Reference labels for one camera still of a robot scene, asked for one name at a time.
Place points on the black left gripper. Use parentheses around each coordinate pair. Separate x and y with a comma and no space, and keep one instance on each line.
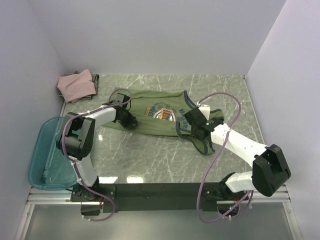
(132,120)

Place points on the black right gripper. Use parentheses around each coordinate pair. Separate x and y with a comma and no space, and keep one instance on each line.
(193,134)

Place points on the green graphic tank top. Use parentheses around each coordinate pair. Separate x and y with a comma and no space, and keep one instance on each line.
(160,113)

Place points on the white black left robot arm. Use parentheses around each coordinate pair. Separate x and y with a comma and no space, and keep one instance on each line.
(75,139)

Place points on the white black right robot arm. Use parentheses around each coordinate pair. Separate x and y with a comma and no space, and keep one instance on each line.
(270,169)

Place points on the folded striped tank top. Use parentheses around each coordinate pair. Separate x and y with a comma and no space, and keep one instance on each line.
(95,81)

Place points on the folded pink tank top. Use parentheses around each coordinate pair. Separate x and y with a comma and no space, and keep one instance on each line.
(76,86)

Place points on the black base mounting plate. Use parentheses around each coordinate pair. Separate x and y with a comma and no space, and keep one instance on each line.
(154,197)

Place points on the teal plastic bin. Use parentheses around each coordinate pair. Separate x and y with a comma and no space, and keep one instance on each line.
(49,169)

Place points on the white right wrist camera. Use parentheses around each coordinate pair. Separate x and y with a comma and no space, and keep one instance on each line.
(204,109)

